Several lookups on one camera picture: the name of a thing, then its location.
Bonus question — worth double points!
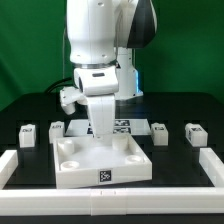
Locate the white tag sheet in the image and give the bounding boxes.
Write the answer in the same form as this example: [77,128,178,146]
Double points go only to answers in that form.
[65,119,151,136]

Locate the white cable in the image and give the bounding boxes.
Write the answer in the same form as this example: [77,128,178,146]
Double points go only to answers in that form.
[61,28,67,81]

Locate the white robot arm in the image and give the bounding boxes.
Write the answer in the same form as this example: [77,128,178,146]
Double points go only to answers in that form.
[67,0,157,139]

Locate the black cables bundle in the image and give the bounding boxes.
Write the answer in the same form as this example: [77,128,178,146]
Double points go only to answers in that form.
[44,76,75,94]

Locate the white U-shaped fence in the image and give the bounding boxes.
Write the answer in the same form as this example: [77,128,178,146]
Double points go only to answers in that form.
[0,148,224,216]

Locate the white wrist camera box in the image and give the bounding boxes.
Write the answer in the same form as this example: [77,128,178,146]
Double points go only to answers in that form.
[59,67,119,116]

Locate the white square tabletop part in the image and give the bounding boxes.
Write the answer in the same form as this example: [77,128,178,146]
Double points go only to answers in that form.
[53,134,152,189]

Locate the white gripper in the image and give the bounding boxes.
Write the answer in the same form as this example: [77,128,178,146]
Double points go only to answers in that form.
[87,94,115,145]

